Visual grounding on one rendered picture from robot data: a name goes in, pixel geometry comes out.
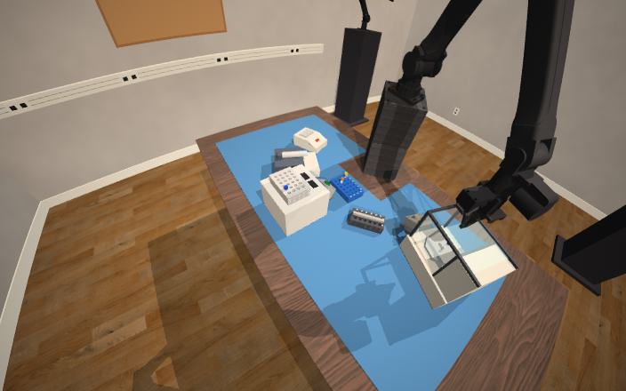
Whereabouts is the blue tube rack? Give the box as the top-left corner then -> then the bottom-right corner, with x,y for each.
330,174 -> 364,203

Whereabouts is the blue flat mat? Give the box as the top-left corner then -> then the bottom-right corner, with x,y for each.
215,115 -> 507,391

